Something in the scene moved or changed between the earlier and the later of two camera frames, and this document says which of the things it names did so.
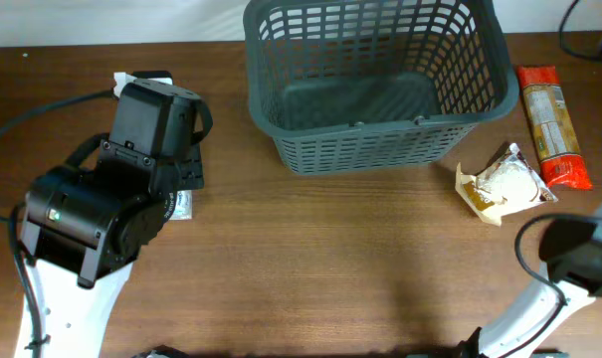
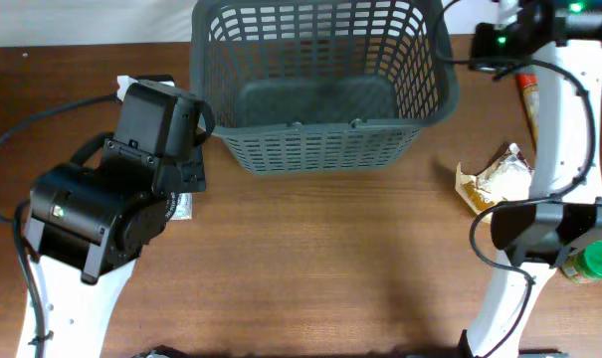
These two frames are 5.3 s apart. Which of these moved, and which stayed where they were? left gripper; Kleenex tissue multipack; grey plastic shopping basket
Moved: grey plastic shopping basket
Stayed: Kleenex tissue multipack; left gripper
